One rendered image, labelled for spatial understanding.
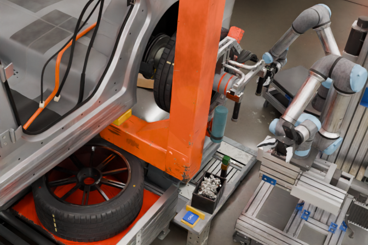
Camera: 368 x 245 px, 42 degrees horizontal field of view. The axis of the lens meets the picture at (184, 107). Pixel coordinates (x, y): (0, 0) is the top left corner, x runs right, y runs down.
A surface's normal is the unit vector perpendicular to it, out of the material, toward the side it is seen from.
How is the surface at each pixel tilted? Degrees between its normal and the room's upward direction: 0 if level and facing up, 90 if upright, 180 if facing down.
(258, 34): 0
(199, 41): 90
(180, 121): 90
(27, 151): 92
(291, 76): 0
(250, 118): 0
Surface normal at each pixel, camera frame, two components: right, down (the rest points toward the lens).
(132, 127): 0.08, -0.78
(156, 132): -0.54, 0.48
